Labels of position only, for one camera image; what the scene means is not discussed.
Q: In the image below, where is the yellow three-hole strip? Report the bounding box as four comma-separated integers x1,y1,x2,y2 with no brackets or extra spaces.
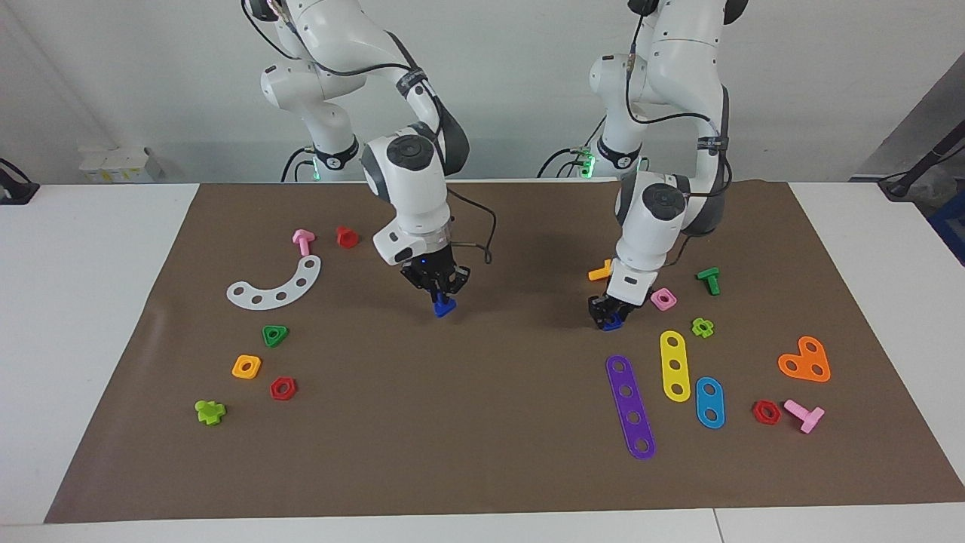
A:
660,330,691,403

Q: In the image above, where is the purple four-hole strip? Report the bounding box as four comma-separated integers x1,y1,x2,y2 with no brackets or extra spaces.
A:
605,354,657,460

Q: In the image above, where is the blue two-hole strip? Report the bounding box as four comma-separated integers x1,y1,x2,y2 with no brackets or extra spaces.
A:
695,376,726,430

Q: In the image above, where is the white curved five-hole plate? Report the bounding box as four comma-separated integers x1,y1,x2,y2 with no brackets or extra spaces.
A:
226,255,322,311

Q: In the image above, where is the brown table mat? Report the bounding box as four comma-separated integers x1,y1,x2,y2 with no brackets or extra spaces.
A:
44,179,965,524

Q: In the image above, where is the orange three-hole corner plate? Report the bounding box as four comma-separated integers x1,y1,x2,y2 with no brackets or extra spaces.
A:
777,336,832,383

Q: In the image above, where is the white cardboard box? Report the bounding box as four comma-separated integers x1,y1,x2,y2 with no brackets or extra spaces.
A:
79,146,164,184

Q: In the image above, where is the black stand pole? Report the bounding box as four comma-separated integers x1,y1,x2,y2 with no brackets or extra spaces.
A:
878,124,965,201

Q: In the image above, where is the blue crate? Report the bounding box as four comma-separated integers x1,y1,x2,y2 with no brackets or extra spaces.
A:
929,192,965,266

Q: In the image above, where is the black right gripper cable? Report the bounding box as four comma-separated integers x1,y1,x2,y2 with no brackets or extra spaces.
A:
445,187,497,265

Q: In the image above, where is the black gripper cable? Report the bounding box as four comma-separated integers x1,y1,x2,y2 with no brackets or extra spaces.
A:
445,187,497,265
624,0,734,271

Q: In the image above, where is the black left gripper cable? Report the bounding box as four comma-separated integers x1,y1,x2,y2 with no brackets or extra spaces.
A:
624,0,734,271

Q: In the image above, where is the black left arm base cable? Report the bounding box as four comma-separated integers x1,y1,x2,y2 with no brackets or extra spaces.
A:
537,146,590,179

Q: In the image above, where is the black arm base cable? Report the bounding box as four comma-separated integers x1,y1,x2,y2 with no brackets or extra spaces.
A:
281,146,314,183
537,146,590,179

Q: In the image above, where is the black right arm base cable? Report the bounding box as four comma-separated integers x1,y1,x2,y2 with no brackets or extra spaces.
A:
281,146,314,183

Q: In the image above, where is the black clamp with cable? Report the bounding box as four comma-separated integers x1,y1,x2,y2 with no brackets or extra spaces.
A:
0,158,40,206

